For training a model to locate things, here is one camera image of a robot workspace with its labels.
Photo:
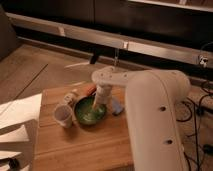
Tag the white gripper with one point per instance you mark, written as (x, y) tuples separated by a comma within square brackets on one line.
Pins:
[(102, 96)]

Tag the green ceramic bowl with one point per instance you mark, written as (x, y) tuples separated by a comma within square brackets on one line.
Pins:
[(86, 114)]

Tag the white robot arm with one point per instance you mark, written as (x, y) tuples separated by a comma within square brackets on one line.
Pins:
[(150, 99)]

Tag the red and black packet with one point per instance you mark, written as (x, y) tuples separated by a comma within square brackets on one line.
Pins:
[(90, 90)]

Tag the blue sponge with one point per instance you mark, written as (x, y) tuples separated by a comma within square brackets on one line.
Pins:
[(117, 108)]

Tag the small white bottle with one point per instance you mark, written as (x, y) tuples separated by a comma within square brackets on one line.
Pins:
[(71, 98)]

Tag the white metal stand leg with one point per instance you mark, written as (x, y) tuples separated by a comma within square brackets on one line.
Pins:
[(94, 58)]

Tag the white paper sheets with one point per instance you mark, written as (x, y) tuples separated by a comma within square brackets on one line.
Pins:
[(18, 130)]

